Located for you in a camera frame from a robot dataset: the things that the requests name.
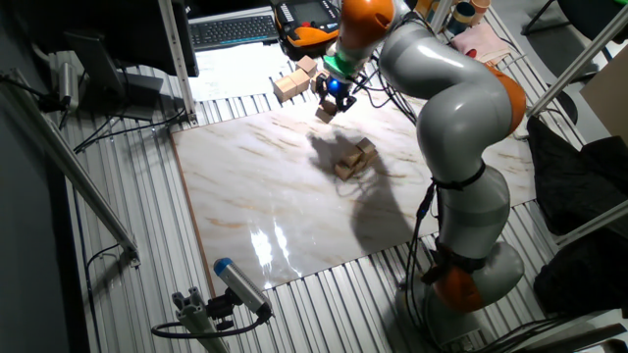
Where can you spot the black computer keyboard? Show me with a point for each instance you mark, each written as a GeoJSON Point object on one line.
{"type": "Point", "coordinates": [233, 32]}

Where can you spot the small silver camera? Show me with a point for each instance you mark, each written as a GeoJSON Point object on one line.
{"type": "Point", "coordinates": [68, 85]}

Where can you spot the printed white paper sheet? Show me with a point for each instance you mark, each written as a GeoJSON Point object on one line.
{"type": "Point", "coordinates": [238, 71]}

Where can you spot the black cloth bag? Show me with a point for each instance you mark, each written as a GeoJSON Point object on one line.
{"type": "Point", "coordinates": [584, 186]}

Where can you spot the long aluminium frame beam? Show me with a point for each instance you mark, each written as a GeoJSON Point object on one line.
{"type": "Point", "coordinates": [73, 169]}

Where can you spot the brown cardboard box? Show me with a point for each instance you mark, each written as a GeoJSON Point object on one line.
{"type": "Point", "coordinates": [608, 95]}

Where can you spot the green gripper mounting adapter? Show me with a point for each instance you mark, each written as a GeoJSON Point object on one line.
{"type": "Point", "coordinates": [338, 66]}

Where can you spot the dark rimmed paper cup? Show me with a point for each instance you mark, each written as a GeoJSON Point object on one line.
{"type": "Point", "coordinates": [461, 17]}

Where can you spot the black office chair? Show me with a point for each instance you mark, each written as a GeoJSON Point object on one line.
{"type": "Point", "coordinates": [584, 10]}

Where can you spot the white marble pattern board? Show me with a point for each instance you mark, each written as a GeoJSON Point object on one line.
{"type": "Point", "coordinates": [245, 196]}

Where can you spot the black padded bag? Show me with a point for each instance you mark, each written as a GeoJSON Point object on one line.
{"type": "Point", "coordinates": [584, 279]}

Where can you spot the slim aluminium profile post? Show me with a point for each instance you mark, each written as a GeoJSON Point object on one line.
{"type": "Point", "coordinates": [440, 15]}

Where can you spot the black computer monitor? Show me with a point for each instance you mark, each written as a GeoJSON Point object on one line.
{"type": "Point", "coordinates": [122, 29]}

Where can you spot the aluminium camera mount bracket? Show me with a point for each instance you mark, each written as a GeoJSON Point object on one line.
{"type": "Point", "coordinates": [193, 314]}

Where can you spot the short aluminium frame beam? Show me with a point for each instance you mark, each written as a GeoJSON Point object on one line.
{"type": "Point", "coordinates": [596, 223]}

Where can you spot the pale pink sheet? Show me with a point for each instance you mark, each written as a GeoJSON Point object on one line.
{"type": "Point", "coordinates": [483, 41]}

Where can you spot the silver camera with blue cap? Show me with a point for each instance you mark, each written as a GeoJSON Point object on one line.
{"type": "Point", "coordinates": [243, 287]}

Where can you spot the orange black teach pendant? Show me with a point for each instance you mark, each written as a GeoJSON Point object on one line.
{"type": "Point", "coordinates": [304, 24]}

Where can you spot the large wooden cube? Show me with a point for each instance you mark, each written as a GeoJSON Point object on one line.
{"type": "Point", "coordinates": [285, 88]}
{"type": "Point", "coordinates": [299, 80]}
{"type": "Point", "coordinates": [315, 82]}
{"type": "Point", "coordinates": [307, 65]}

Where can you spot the slanted aluminium frame beam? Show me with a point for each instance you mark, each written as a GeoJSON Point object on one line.
{"type": "Point", "coordinates": [584, 56]}

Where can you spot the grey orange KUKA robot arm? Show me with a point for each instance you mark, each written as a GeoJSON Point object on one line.
{"type": "Point", "coordinates": [461, 113]}

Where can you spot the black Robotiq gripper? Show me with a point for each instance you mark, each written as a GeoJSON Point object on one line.
{"type": "Point", "coordinates": [336, 88]}

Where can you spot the orange paper cup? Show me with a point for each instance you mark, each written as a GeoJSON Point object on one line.
{"type": "Point", "coordinates": [480, 5]}

